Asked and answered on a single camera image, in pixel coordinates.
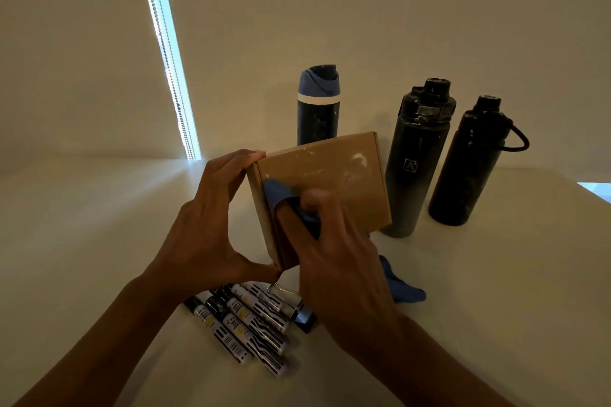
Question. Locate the person's left hand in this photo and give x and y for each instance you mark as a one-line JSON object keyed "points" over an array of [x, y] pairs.
{"points": [[200, 240]]}

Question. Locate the person's right hand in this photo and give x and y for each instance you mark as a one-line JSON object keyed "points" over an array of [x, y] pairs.
{"points": [[343, 278]]}

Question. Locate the navy bottle with blue lid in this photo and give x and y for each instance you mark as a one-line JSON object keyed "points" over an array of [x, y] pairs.
{"points": [[317, 115]]}

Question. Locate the black grey gradient bottle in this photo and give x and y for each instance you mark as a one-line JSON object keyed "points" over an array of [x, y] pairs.
{"points": [[415, 168]]}

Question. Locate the person's left forearm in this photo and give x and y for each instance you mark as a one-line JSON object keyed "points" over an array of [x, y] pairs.
{"points": [[105, 349]]}

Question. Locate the brown paper box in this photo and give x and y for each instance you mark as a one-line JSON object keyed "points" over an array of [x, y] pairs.
{"points": [[334, 168]]}

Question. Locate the blue cloth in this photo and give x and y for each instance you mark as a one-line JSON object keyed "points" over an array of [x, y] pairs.
{"points": [[405, 290]]}

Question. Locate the black binder clip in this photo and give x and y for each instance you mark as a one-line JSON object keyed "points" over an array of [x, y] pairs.
{"points": [[305, 318]]}

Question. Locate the black white striped marker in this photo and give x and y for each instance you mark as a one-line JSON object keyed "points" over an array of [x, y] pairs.
{"points": [[258, 325], [253, 347], [262, 313], [272, 302]]}

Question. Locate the barcode label black marker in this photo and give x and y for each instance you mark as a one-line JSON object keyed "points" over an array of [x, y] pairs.
{"points": [[224, 337]]}

